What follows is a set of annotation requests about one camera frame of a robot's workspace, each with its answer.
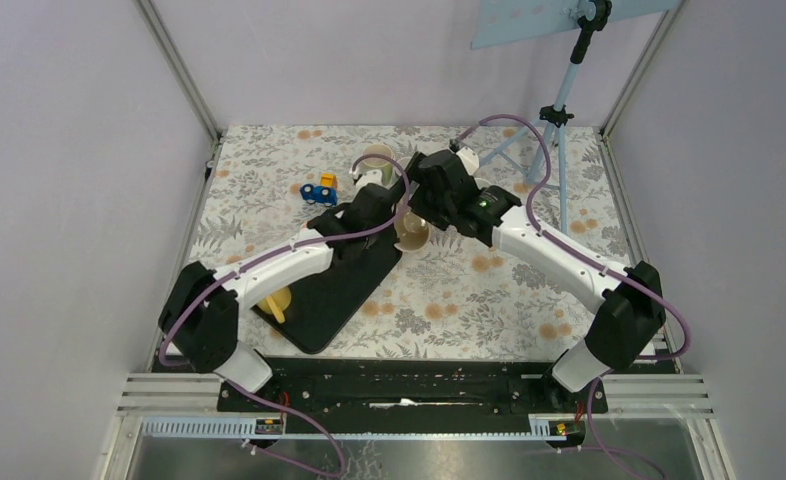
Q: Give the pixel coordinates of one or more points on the black plastic tray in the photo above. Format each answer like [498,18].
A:
[322,304]

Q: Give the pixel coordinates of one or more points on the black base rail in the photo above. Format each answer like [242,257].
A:
[424,396]

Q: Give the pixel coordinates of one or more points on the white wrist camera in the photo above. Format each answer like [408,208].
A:
[470,160]
[365,178]

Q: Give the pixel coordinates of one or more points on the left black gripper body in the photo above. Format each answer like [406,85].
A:
[383,238]

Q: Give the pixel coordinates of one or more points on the light green mug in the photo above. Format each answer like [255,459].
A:
[377,161]

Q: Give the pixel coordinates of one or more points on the floral tablecloth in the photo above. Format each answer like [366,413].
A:
[452,299]

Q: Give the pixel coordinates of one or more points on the yellow mug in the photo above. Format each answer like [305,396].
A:
[276,304]

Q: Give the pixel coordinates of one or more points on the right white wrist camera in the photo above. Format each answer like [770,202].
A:
[470,160]

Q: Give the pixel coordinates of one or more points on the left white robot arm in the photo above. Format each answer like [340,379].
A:
[200,317]

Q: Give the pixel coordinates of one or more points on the cream floral mug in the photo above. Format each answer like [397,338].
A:
[412,232]

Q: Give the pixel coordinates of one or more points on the blue yellow toy truck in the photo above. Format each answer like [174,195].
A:
[324,192]

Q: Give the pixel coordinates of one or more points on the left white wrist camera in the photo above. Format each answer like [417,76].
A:
[365,178]

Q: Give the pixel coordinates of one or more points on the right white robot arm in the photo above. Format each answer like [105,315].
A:
[625,301]

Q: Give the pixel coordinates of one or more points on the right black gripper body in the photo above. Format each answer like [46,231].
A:
[433,209]

